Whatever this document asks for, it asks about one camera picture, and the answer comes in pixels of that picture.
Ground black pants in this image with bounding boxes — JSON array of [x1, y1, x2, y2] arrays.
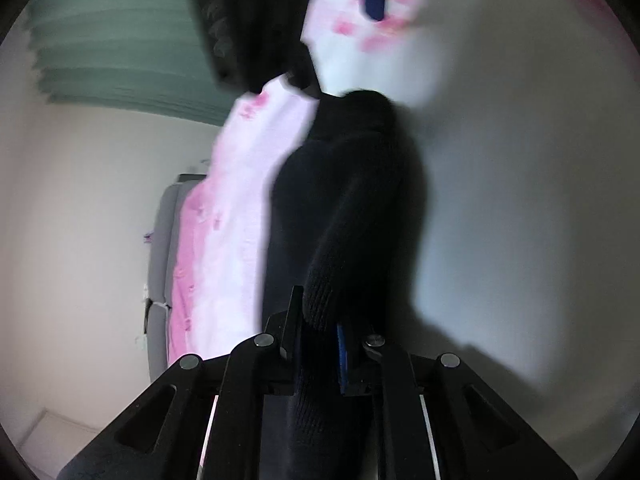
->
[[260, 91, 425, 479]]

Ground green curtain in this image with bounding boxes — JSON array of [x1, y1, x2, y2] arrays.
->
[[26, 0, 236, 126]]

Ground pink floral bed cover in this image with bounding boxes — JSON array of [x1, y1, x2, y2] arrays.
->
[[167, 0, 640, 401]]

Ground grey padded headboard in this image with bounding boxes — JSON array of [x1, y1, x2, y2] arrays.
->
[[143, 174, 205, 382]]

